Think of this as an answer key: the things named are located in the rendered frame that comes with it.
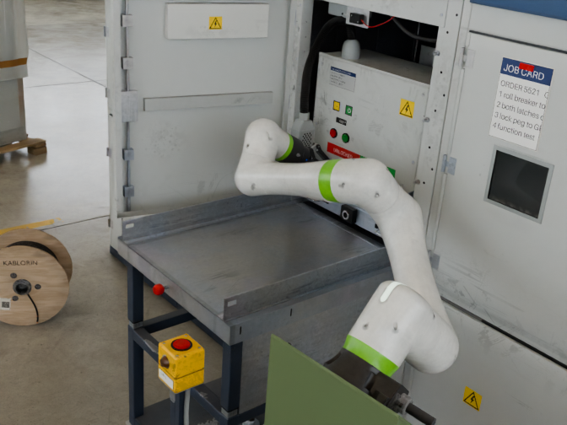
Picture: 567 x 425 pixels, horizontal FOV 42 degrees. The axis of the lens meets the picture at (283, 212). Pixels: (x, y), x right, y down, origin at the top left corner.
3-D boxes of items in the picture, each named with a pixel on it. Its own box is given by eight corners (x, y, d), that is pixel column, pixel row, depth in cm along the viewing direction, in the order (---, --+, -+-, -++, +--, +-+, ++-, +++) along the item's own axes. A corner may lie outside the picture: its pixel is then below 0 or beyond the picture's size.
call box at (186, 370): (175, 395, 171) (175, 357, 167) (157, 378, 176) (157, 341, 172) (204, 384, 175) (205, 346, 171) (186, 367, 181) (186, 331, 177)
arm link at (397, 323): (407, 391, 161) (452, 318, 165) (371, 363, 152) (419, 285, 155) (366, 367, 171) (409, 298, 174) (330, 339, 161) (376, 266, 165)
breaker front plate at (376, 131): (404, 235, 235) (426, 87, 216) (305, 185, 269) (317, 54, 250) (407, 234, 236) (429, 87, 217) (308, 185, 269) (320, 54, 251)
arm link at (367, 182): (391, 217, 188) (407, 176, 192) (366, 190, 180) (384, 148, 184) (337, 212, 201) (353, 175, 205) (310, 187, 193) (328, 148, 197)
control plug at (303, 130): (296, 171, 255) (299, 122, 248) (287, 167, 258) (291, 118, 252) (313, 168, 260) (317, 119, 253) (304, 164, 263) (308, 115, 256)
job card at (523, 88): (536, 152, 185) (553, 68, 177) (486, 135, 196) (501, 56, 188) (537, 152, 186) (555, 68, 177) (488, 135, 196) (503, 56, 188)
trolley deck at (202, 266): (229, 346, 192) (230, 326, 190) (117, 253, 236) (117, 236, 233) (407, 280, 233) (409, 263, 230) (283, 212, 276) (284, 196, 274)
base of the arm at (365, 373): (432, 441, 156) (446, 416, 157) (417, 428, 144) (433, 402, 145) (333, 376, 170) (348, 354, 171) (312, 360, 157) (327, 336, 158)
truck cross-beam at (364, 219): (408, 251, 235) (411, 234, 232) (299, 195, 272) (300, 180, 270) (419, 248, 238) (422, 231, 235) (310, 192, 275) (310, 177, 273)
